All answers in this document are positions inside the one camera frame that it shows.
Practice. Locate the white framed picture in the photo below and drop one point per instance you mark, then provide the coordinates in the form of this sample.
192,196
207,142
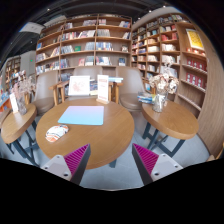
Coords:
79,85

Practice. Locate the yellow poster on shelf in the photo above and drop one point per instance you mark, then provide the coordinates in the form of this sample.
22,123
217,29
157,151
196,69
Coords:
194,39

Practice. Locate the beige armchair right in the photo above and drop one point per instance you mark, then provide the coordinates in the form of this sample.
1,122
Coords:
132,85

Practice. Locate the wooden bookshelf right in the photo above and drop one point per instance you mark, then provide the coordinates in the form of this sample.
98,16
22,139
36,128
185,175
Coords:
163,39

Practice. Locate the distant bookshelf far left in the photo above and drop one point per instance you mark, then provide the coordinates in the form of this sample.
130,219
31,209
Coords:
12,72

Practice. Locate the white standing sign card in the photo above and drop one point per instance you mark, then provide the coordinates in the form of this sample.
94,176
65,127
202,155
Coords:
103,87

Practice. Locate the round wooden centre table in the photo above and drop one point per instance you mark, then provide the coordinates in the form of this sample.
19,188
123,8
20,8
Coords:
107,141

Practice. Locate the stack of books right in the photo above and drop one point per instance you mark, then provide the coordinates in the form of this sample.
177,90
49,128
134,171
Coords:
145,97

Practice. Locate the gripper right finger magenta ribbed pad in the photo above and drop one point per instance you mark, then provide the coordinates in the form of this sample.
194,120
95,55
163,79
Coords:
152,166

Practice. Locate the large wooden bookshelf centre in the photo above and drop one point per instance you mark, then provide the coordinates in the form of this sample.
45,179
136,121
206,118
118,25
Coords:
86,40

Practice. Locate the round wooden left table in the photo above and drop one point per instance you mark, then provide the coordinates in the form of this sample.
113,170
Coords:
14,126

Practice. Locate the round wooden table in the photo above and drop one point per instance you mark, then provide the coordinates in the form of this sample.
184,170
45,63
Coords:
14,126
107,141
173,121

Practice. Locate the beige armchair centre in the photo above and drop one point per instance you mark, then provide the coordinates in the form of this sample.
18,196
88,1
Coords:
91,71

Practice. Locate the glass vase dried flowers right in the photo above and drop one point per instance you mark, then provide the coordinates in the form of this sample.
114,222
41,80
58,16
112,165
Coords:
164,84

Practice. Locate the beige armchair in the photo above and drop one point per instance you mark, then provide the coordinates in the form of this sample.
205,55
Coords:
44,97
91,71
132,85

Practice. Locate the round wooden right table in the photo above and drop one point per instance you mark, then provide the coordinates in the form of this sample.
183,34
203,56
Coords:
173,121

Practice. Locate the small white card left table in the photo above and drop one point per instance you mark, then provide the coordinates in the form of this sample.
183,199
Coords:
13,102

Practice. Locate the light blue mouse pad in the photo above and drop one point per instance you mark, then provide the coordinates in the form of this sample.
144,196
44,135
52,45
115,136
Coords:
83,115

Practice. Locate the beige armchair left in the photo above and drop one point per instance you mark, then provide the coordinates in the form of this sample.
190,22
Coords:
44,97

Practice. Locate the glass vase dried flowers left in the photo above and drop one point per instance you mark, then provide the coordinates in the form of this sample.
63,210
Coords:
21,89

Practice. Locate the glass vase dried flowers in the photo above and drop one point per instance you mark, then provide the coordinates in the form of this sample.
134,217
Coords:
164,84
21,89

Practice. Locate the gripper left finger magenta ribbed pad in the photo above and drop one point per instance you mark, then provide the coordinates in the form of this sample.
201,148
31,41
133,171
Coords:
70,167

